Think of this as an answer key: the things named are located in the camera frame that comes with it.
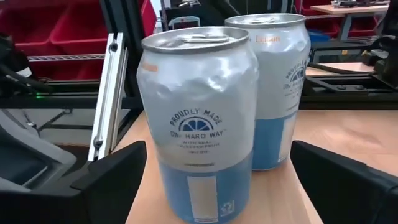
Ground wooden work table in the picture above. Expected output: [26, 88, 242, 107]
[309, 3, 391, 43]

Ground small white framed screen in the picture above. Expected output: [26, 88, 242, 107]
[167, 15, 201, 31]

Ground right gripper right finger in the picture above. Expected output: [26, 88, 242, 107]
[290, 139, 398, 224]

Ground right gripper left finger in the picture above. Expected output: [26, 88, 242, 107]
[62, 141, 147, 224]

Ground silver aluminium extrusion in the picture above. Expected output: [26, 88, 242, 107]
[88, 32, 129, 162]

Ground red storage bins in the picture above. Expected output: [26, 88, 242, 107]
[0, 0, 158, 82]

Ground grey plastic case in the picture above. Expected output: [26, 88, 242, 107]
[0, 109, 78, 191]

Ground black equipment with green light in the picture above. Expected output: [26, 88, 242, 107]
[0, 32, 53, 97]

